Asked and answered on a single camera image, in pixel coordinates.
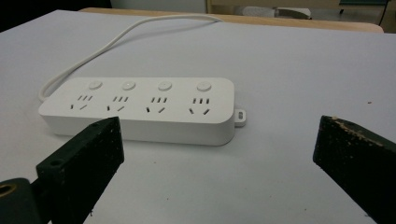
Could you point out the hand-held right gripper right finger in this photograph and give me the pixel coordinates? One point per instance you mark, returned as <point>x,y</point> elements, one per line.
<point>358,161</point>

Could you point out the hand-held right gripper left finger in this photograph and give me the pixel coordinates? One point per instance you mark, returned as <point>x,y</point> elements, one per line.
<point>81,165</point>

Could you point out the white power strip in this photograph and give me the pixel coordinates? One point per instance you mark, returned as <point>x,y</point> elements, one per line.
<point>149,109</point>

